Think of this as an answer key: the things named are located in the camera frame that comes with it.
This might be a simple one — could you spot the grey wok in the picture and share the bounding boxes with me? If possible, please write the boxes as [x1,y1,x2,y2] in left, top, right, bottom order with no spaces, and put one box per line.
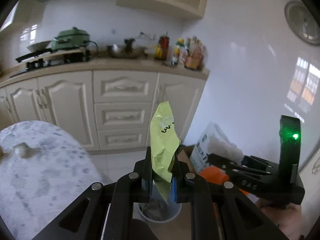
[26,41,52,53]

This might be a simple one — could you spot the cardboard box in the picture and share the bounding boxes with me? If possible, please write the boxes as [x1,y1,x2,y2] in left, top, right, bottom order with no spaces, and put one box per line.
[176,144,200,174]

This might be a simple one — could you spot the black gas hob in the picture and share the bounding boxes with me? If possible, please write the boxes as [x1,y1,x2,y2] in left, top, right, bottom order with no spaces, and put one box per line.
[9,54,91,78]

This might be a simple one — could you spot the large dark sauce bottle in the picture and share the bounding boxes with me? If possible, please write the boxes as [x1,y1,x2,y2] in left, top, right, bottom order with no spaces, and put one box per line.
[158,31,171,61]

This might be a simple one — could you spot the wall power outlet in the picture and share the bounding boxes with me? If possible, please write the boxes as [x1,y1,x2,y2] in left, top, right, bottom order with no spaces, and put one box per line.
[135,31,156,41]

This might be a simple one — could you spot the black portable stove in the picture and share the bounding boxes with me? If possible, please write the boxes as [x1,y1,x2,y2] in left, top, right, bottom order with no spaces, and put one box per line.
[15,49,53,63]

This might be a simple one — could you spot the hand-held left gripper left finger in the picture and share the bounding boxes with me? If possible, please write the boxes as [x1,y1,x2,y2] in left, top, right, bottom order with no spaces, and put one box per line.
[32,146,153,240]

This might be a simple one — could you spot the green electric cooker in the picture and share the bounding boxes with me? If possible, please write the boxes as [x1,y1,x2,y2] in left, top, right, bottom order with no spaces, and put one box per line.
[51,27,91,51]

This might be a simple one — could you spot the orange plastic bag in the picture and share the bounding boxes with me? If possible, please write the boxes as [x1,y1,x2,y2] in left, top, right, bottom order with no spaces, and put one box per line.
[199,166,250,199]

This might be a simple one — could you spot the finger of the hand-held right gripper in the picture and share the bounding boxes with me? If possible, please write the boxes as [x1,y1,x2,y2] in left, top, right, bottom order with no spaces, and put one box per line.
[241,155,280,172]
[207,153,273,181]

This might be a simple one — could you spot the white rice sack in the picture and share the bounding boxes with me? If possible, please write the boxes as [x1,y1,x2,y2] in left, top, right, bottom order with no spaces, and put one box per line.
[189,121,244,173]

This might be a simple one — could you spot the black power cable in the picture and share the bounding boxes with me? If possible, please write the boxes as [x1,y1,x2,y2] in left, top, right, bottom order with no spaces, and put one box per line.
[88,41,100,58]

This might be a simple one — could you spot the person's right hand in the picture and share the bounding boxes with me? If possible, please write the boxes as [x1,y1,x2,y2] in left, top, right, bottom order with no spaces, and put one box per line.
[257,198,305,240]

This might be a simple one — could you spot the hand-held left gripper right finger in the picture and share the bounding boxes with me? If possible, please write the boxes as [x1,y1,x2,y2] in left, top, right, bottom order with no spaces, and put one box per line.
[171,152,288,240]

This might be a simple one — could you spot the cluster of condiment bottles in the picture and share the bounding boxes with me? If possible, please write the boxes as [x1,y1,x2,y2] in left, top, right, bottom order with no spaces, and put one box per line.
[171,36,208,71]

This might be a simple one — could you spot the green snack wrapper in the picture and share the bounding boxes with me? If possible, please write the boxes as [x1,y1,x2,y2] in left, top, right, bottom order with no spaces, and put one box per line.
[149,101,181,205]

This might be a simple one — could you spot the crumpled white plastic bag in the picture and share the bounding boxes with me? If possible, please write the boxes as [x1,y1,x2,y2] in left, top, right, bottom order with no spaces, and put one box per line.
[14,142,31,158]

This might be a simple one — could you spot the wooden board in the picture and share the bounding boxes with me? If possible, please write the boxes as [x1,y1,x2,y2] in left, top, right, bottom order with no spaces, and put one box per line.
[42,49,87,60]

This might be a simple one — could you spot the light blue waste bin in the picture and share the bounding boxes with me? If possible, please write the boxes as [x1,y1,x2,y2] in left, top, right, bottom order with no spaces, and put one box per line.
[132,180,182,223]

